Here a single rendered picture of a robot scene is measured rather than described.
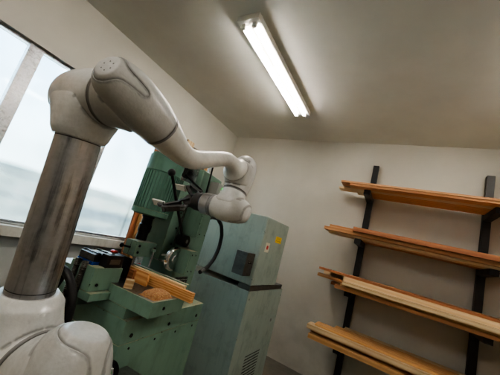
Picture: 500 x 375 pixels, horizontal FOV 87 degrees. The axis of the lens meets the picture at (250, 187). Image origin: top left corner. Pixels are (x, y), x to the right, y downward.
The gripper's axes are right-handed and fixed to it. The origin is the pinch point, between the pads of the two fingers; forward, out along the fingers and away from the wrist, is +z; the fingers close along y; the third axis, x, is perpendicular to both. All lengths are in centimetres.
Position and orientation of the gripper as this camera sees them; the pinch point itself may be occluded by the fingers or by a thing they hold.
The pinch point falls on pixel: (166, 193)
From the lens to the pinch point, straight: 123.7
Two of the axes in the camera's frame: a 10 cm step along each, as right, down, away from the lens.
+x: -0.7, -8.6, -5.1
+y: 4.4, -4.9, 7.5
